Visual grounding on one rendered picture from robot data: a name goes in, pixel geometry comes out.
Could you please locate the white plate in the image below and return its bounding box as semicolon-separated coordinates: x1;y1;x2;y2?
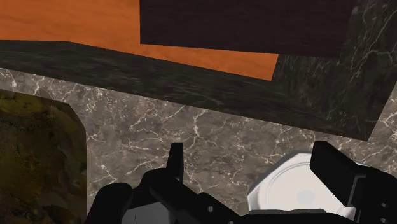
246;150;358;218

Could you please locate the olive mossy patterned block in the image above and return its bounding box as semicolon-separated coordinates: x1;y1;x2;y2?
0;90;88;224

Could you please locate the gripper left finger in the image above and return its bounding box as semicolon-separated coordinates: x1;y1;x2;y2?
85;142;241;224

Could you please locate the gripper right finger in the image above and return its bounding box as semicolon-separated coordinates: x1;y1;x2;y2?
309;141;397;224

